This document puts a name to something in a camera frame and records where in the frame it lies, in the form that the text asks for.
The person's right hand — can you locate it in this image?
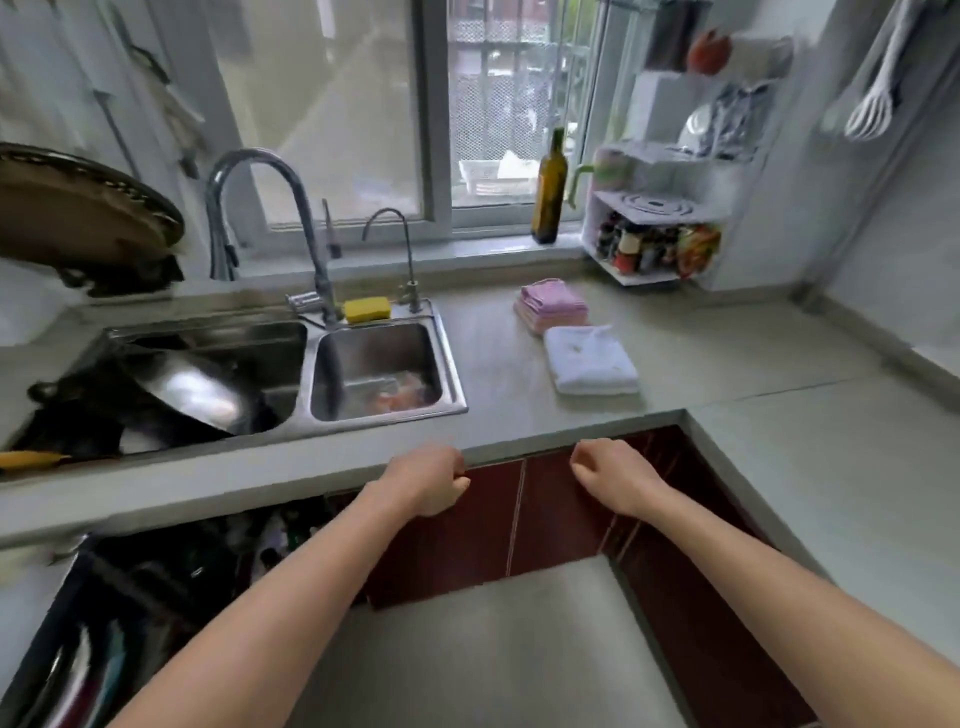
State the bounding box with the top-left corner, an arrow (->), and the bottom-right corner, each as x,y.
569,438 -> 669,519

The person's left hand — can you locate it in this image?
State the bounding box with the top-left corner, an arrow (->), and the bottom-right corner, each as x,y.
378,446 -> 472,519

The white banana print cloth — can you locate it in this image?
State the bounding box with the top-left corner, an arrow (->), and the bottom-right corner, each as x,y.
543,324 -> 641,397

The pink muslin cloth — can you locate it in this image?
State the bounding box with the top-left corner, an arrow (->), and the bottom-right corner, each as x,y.
515,278 -> 590,320

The person's left forearm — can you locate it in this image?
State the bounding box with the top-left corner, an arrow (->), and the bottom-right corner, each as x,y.
108,483 -> 421,728

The person's right forearm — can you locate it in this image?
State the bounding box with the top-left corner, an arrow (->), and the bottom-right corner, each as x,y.
637,479 -> 960,728

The dark red kitchen cabinet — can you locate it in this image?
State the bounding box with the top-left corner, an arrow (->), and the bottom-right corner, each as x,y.
329,425 -> 819,728

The clear plastic bag of food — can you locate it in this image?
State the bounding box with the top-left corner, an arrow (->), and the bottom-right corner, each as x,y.
367,371 -> 433,414

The stainless steel sink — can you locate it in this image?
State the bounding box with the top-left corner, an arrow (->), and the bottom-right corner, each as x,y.
0,299 -> 470,481

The yellow sponge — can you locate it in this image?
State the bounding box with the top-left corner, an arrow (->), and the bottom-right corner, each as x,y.
343,296 -> 393,325

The metal faucet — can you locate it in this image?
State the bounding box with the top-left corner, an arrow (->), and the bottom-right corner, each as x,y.
362,207 -> 423,314

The red and green snack packet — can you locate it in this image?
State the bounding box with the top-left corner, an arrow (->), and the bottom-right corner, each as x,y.
677,223 -> 723,280

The white tiered shelf rack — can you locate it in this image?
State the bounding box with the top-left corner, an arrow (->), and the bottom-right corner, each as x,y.
581,67 -> 781,288

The dark green glass bottle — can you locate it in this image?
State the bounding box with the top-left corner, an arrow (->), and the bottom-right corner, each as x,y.
530,127 -> 568,245

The grey sink tap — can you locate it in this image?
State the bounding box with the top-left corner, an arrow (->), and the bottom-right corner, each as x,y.
206,147 -> 343,328

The grey metal pipe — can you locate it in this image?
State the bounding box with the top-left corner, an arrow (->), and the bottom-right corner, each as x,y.
796,67 -> 954,310

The silver foil bag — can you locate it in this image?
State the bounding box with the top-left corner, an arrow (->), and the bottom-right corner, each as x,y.
678,101 -> 721,155
712,82 -> 774,163

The red round object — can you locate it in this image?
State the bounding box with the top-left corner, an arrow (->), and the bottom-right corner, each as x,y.
688,29 -> 733,76

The white slotted utensil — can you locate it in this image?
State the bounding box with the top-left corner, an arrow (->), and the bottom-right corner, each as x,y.
845,0 -> 920,142

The round wooden board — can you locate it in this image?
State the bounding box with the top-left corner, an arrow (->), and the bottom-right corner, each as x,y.
0,142 -> 187,271

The steel wok with black handle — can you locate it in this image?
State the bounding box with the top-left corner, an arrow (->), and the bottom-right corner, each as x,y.
26,341 -> 264,460

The pink jug with green handle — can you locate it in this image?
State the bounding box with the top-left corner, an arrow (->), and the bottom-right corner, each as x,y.
566,146 -> 631,210

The white window frame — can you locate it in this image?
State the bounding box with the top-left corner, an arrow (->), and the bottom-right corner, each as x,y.
149,0 -> 639,253

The yellow-handled brush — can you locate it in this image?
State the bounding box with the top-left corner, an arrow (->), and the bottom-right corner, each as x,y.
0,449 -> 73,472

